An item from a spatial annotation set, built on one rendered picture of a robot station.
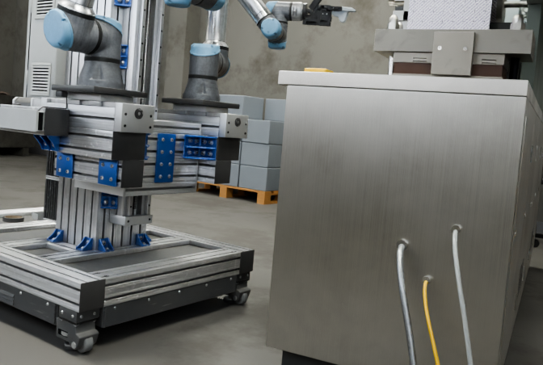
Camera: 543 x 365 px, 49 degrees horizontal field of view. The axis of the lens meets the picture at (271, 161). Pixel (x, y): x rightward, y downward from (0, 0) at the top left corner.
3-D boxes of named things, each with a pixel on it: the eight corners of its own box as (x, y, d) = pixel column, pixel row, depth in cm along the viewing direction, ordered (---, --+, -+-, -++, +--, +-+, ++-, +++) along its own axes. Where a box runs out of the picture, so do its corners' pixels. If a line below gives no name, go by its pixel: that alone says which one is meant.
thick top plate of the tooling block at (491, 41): (388, 58, 179) (389, 38, 178) (532, 62, 161) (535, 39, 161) (373, 50, 164) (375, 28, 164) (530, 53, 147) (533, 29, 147)
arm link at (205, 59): (183, 73, 233) (186, 39, 233) (194, 77, 247) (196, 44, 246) (213, 75, 231) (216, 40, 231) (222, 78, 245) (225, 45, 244)
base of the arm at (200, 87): (174, 98, 237) (176, 73, 237) (199, 101, 249) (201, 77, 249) (202, 99, 228) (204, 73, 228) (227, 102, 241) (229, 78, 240)
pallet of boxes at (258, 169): (303, 200, 617) (311, 102, 611) (263, 204, 561) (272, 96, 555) (227, 188, 677) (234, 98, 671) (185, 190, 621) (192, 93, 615)
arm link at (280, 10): (267, 23, 250) (268, 2, 250) (292, 24, 248) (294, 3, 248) (263, 19, 243) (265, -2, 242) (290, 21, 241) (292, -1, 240)
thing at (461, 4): (406, 44, 180) (411, -18, 179) (487, 45, 170) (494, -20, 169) (405, 44, 180) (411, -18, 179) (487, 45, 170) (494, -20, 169)
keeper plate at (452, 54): (431, 74, 157) (435, 32, 157) (471, 76, 153) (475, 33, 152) (430, 73, 155) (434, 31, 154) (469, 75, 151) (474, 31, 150)
